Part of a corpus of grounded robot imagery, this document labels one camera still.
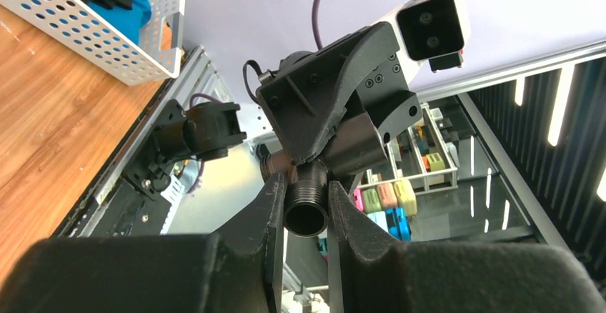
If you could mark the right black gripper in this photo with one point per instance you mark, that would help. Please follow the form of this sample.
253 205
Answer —
312 91

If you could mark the white plastic basket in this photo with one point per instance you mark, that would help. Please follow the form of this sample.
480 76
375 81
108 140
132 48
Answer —
156 55

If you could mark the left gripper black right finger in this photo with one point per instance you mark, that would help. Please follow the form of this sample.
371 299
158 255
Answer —
371 271

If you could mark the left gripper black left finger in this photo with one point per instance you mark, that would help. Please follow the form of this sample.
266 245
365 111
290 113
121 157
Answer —
236 268

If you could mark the blue cloth in basket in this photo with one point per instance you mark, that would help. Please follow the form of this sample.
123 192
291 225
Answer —
127 16

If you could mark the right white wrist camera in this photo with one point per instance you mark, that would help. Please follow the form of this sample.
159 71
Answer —
432 31

